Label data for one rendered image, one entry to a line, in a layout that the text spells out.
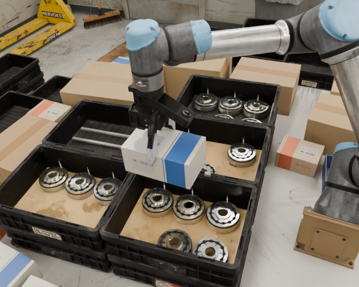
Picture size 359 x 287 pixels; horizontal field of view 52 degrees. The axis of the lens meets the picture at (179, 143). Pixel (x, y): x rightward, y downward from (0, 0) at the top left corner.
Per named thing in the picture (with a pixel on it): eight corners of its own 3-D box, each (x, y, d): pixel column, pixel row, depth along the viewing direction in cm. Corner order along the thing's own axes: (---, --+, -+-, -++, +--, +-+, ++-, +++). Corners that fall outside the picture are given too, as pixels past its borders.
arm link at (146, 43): (166, 26, 78) (127, 34, 76) (170, 72, 85) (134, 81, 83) (156, 13, 83) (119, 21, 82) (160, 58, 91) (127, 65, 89)
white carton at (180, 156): (206, 160, 106) (205, 136, 101) (190, 189, 98) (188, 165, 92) (145, 144, 113) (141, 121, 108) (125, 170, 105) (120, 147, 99)
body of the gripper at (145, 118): (144, 113, 102) (138, 74, 94) (172, 119, 99) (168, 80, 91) (130, 129, 97) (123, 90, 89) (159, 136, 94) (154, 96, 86)
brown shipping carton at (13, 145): (37, 140, 173) (27, 113, 163) (74, 153, 165) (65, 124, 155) (-13, 183, 154) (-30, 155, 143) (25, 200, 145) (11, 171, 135)
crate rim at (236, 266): (257, 190, 115) (257, 185, 113) (237, 275, 94) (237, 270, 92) (139, 167, 126) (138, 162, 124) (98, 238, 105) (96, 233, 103)
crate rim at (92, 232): (139, 167, 126) (138, 162, 124) (98, 238, 105) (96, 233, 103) (41, 147, 137) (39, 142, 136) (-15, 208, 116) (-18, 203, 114)
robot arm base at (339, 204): (361, 222, 118) (368, 192, 118) (368, 228, 104) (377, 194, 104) (312, 208, 123) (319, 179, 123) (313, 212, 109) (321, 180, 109)
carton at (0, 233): (4, 200, 146) (-3, 187, 141) (28, 208, 142) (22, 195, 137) (-26, 232, 135) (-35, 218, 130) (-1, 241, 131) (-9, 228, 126)
